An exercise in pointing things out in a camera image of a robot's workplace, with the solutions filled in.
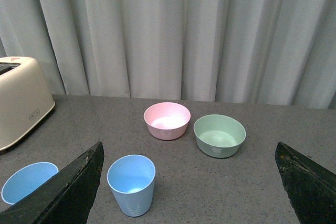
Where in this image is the white curtain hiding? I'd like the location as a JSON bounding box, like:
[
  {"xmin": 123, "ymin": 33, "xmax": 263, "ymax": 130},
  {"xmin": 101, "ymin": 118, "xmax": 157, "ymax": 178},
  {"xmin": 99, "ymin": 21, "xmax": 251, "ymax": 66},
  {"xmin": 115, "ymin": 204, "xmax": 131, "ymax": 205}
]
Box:
[{"xmin": 1, "ymin": 0, "xmax": 335, "ymax": 109}]

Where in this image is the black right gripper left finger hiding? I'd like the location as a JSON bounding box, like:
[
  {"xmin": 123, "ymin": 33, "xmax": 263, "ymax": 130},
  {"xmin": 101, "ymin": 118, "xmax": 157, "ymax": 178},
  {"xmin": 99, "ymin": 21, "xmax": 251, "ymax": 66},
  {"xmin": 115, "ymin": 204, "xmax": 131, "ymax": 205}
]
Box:
[{"xmin": 1, "ymin": 142, "xmax": 104, "ymax": 223}]

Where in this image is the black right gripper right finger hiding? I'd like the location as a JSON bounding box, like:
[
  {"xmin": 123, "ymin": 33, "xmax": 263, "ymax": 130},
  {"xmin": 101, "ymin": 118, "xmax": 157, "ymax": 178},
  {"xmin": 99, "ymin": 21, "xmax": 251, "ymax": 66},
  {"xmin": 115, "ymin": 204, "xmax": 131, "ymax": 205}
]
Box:
[{"xmin": 275, "ymin": 142, "xmax": 335, "ymax": 223}]

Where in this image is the pink plastic bowl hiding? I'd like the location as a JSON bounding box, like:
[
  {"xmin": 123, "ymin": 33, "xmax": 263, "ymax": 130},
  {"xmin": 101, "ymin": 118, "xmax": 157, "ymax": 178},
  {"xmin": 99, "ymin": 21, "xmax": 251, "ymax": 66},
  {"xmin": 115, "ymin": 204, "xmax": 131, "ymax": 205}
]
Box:
[{"xmin": 143, "ymin": 102, "xmax": 191, "ymax": 141}]

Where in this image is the light blue plastic cup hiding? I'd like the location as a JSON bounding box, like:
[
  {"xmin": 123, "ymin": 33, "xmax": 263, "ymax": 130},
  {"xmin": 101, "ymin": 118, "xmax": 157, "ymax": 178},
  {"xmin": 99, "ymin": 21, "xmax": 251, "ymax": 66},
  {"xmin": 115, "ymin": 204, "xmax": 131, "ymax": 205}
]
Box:
[{"xmin": 107, "ymin": 155, "xmax": 156, "ymax": 217}]

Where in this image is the green plastic bowl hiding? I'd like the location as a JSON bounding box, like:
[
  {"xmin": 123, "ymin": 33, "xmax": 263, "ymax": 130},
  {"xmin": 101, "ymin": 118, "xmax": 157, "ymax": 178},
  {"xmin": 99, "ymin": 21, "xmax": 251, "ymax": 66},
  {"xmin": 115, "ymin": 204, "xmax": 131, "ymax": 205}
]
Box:
[{"xmin": 193, "ymin": 114, "xmax": 246, "ymax": 158}]

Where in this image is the cream toaster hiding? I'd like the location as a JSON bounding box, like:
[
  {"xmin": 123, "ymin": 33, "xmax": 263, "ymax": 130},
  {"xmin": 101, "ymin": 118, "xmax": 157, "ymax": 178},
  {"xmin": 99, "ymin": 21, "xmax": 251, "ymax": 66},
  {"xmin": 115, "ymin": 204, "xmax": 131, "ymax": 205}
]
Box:
[{"xmin": 1, "ymin": 56, "xmax": 55, "ymax": 151}]

